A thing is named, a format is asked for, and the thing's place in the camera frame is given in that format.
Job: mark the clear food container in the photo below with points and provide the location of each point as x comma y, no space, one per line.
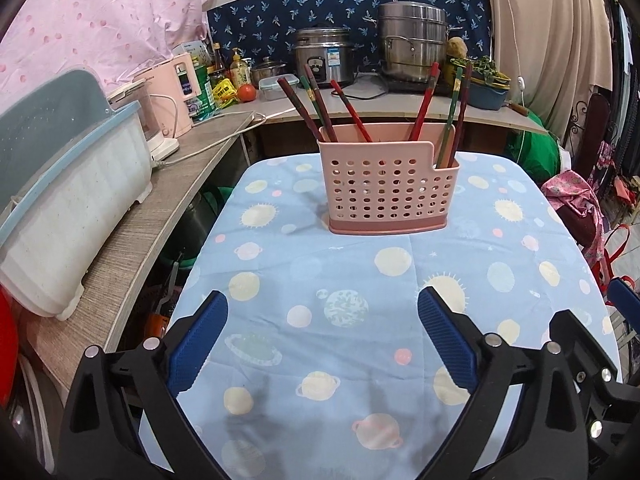
270,90

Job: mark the stainless steel steamer pot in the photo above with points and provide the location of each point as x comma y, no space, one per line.
413,37

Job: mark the pink perforated utensil basket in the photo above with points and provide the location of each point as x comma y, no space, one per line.
390,185

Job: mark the green bag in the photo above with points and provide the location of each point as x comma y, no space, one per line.
536,153

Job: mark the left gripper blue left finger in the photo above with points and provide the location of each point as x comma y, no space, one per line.
191,339

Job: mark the beige curtain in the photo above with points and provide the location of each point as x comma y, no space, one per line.
561,48

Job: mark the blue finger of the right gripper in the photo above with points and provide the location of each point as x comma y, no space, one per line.
623,297

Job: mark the red chopstick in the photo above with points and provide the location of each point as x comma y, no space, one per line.
337,89
425,104

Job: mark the green chopstick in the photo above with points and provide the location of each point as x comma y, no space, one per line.
312,98
450,117

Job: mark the wooden counter shelf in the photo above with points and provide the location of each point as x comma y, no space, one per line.
118,273

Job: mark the silver rice cooker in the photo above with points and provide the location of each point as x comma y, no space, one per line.
329,53

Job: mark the navy floral cloth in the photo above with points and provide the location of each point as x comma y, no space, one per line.
261,28

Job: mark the blue planet pattern tablecloth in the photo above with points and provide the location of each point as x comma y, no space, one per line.
323,370

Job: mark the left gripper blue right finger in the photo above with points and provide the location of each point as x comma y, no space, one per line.
454,336

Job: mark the pink patterned curtain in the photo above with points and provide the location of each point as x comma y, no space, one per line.
114,39

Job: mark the pink electric kettle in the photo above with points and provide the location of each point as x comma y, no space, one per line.
169,86

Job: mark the yellow oil bottle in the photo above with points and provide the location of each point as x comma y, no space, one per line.
239,70

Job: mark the green can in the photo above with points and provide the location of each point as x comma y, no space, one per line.
203,104

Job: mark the dark maroon chopstick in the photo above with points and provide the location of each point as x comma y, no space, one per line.
464,98

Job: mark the white dish drainer box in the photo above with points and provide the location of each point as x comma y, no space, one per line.
71,167

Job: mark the blue basin with vegetables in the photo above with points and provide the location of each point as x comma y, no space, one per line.
488,88

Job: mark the brown chopstick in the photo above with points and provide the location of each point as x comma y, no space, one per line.
321,105

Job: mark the red tomato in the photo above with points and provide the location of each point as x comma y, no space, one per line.
246,93

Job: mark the pink floral cloth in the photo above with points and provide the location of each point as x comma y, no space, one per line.
574,201

